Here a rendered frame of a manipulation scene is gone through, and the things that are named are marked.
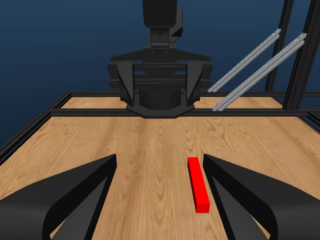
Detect thin red peg bar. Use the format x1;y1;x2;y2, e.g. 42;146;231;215
187;156;211;214

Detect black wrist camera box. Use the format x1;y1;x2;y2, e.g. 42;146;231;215
142;0;185;48

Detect black table frame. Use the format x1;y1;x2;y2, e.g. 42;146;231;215
0;0;320;166

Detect silver aluminium rail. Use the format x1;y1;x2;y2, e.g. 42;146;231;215
207;28;282;93
211;32;308;112

